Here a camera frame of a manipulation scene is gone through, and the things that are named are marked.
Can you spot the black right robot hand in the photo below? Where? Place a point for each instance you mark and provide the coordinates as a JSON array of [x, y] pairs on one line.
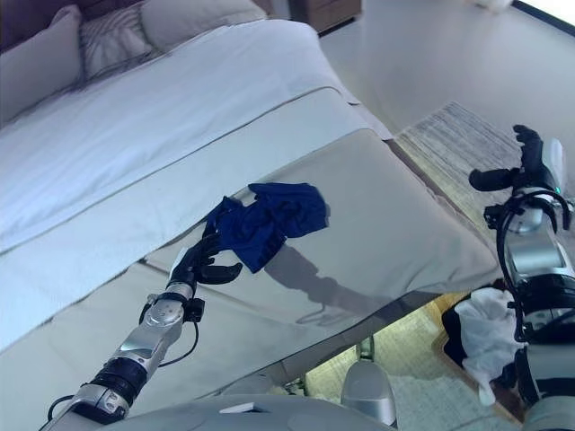
[[539, 166]]

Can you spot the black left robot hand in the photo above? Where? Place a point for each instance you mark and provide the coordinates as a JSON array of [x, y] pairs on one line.
[[197, 265]]

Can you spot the blue garment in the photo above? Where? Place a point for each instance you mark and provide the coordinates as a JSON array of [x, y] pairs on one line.
[[274, 215]]

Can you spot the white garment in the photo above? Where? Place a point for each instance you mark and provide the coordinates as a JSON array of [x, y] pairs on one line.
[[485, 332]]

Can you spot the black garment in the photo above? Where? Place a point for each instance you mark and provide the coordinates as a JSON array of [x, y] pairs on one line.
[[453, 332]]

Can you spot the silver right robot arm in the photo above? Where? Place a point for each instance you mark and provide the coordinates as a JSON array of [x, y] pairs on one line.
[[539, 269]]

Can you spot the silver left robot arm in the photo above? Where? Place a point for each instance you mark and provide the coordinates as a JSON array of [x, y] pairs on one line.
[[135, 350]]

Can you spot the brown wicker basket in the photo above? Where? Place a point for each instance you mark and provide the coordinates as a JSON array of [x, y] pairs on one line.
[[449, 359]]

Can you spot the grey striped rug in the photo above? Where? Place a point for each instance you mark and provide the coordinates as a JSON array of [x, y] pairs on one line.
[[458, 148]]

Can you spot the white duvet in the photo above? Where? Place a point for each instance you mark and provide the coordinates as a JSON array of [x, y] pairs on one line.
[[157, 125]]

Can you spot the bright window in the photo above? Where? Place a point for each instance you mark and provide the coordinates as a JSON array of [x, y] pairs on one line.
[[548, 11]]

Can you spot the silver robot torso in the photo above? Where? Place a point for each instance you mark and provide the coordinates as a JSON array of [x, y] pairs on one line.
[[247, 415]]

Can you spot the silver right robot leg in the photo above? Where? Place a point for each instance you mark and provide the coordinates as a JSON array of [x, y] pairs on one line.
[[366, 386]]

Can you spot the patterned grey cushion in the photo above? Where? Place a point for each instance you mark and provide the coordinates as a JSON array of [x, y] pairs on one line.
[[112, 40]]

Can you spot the flat grey pillow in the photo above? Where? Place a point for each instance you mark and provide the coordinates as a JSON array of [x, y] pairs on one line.
[[197, 22]]

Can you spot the large grey pillow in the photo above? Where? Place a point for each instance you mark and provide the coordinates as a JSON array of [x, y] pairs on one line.
[[36, 67]]

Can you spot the brown wooden nightstand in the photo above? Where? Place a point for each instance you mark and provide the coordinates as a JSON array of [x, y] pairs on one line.
[[323, 13]]

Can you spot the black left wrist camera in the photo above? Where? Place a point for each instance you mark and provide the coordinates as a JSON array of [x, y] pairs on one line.
[[196, 310]]

